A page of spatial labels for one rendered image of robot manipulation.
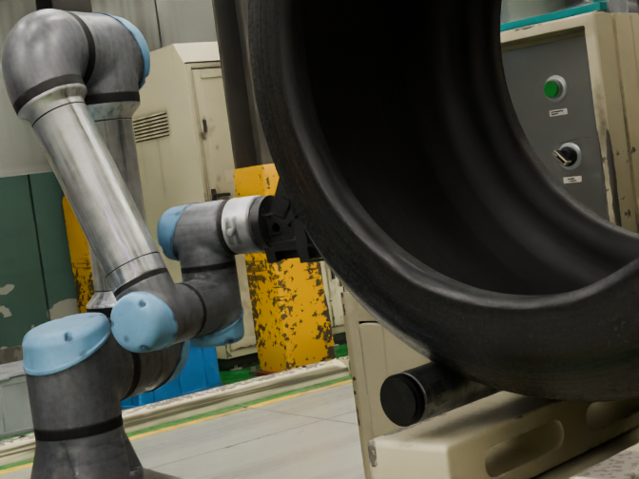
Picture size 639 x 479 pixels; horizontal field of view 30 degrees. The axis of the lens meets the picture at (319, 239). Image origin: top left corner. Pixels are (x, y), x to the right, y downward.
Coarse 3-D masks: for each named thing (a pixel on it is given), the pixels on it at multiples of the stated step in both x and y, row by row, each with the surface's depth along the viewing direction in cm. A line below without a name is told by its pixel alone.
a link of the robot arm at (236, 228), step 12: (228, 204) 156; (240, 204) 155; (228, 216) 155; (240, 216) 154; (228, 228) 155; (240, 228) 154; (228, 240) 156; (240, 240) 155; (252, 240) 154; (240, 252) 157; (252, 252) 157
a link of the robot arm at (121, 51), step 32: (96, 32) 160; (128, 32) 167; (96, 64) 160; (128, 64) 165; (96, 96) 162; (128, 96) 165; (128, 128) 166; (128, 160) 166; (96, 288) 167; (160, 352) 165; (160, 384) 169
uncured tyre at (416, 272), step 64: (256, 0) 104; (320, 0) 114; (384, 0) 121; (448, 0) 124; (256, 64) 105; (320, 64) 115; (384, 64) 122; (448, 64) 125; (320, 128) 103; (384, 128) 120; (448, 128) 125; (512, 128) 122; (320, 192) 101; (384, 192) 117; (448, 192) 122; (512, 192) 122; (384, 256) 96; (448, 256) 116; (512, 256) 119; (576, 256) 117; (384, 320) 101; (448, 320) 93; (512, 320) 89; (576, 320) 85; (512, 384) 94; (576, 384) 89
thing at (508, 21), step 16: (512, 0) 175; (528, 0) 173; (544, 0) 171; (560, 0) 169; (576, 0) 168; (592, 0) 166; (512, 16) 175; (528, 16) 173; (544, 16) 171; (560, 16) 169
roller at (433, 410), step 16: (416, 368) 101; (432, 368) 101; (384, 384) 100; (400, 384) 99; (416, 384) 98; (432, 384) 99; (448, 384) 101; (464, 384) 102; (480, 384) 104; (384, 400) 100; (400, 400) 99; (416, 400) 98; (432, 400) 99; (448, 400) 101; (464, 400) 103; (400, 416) 99; (416, 416) 98; (432, 416) 100
